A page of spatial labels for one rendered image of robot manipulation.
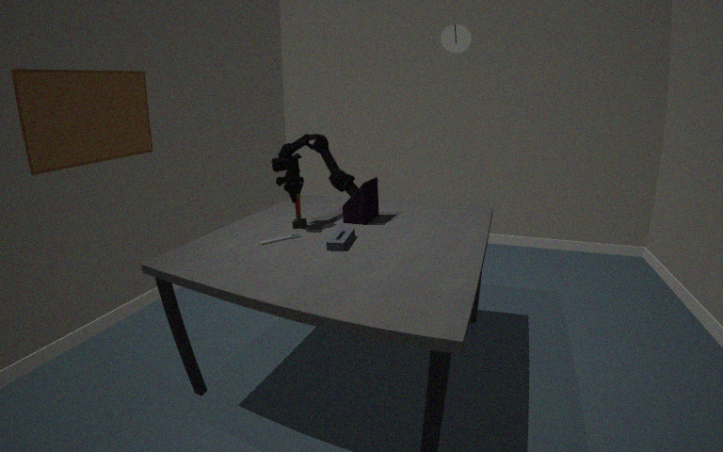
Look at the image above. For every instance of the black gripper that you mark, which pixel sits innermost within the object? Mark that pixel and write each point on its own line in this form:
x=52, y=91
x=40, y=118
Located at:
x=294, y=186

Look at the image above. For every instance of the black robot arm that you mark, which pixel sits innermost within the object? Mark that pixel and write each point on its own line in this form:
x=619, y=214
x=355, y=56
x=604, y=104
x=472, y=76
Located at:
x=286, y=161

